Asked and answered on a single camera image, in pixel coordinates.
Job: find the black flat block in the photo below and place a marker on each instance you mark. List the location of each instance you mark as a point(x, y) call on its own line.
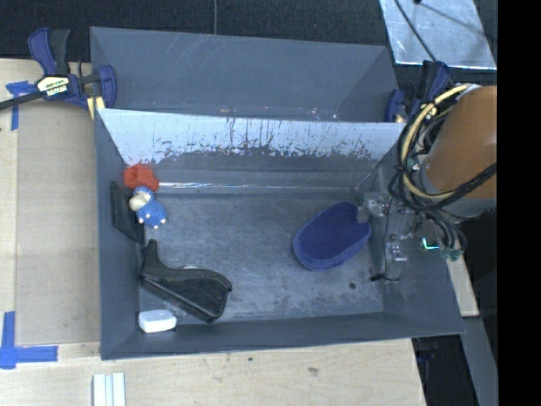
point(122, 216)

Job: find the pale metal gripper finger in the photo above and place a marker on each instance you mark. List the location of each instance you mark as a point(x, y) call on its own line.
point(364, 214)
point(396, 260)

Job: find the blue toy bear red hat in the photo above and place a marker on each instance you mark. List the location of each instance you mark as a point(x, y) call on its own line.
point(149, 210)

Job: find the grey metal bin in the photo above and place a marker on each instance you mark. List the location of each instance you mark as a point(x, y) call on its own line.
point(262, 243)

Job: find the blue oval bowl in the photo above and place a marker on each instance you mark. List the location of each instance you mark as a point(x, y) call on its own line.
point(329, 237)

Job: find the black curved wedge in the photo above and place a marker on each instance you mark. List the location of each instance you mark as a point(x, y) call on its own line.
point(190, 288)

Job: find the small white box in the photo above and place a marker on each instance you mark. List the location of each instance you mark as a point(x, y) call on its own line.
point(156, 321)

